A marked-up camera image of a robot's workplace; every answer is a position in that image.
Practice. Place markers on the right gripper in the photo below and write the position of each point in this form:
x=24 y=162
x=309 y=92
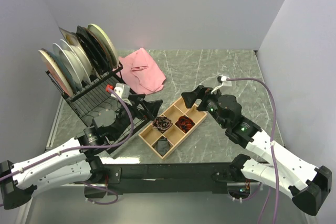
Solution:
x=204 y=93

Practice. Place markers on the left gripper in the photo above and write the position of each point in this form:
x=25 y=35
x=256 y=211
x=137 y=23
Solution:
x=150 y=109

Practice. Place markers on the teal glazed plate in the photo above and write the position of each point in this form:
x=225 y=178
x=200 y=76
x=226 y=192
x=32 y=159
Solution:
x=64 y=70

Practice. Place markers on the white deep plate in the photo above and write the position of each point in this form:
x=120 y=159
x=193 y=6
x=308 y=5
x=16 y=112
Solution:
x=68 y=64

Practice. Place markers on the pink and cream plate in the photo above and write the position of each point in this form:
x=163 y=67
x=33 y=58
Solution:
x=55 y=70

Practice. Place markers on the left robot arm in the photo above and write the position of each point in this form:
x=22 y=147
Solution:
x=75 y=161

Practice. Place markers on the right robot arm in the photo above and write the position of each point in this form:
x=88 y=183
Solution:
x=305 y=184

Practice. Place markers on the floral rolled tie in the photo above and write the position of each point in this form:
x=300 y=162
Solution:
x=162 y=123

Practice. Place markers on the wooden compartment tray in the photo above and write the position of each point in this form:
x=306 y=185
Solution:
x=174 y=134

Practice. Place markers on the orange and black rolled tie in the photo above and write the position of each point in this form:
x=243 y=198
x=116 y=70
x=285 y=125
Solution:
x=184 y=123

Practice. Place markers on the pink folded cloth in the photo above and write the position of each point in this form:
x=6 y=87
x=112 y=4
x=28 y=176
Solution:
x=142 y=73

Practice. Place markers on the grey rolled cloth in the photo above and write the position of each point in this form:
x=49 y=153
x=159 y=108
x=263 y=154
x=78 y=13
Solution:
x=162 y=146

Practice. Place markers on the white round plate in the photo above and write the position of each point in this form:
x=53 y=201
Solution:
x=80 y=62

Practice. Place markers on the brown rimmed dark plate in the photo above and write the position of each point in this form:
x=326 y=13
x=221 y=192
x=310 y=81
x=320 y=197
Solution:
x=101 y=55

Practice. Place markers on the black ribbed plate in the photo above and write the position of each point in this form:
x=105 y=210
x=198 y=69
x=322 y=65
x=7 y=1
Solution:
x=89 y=48

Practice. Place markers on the pale green plate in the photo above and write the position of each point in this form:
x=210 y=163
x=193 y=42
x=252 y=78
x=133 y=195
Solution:
x=103 y=37

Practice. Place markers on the square patterned glass plate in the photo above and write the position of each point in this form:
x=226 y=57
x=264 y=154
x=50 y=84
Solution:
x=70 y=38

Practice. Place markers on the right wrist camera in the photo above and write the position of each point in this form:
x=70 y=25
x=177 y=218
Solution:
x=223 y=82

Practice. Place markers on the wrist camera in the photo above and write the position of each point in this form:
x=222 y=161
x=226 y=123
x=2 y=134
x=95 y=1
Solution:
x=119 y=90
x=223 y=82

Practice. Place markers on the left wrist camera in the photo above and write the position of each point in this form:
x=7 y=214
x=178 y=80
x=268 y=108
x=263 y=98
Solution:
x=119 y=90

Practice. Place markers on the black wire dish rack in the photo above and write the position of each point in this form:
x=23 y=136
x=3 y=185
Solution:
x=90 y=101

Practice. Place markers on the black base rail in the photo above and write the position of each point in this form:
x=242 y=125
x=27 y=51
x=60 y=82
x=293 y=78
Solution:
x=165 y=178

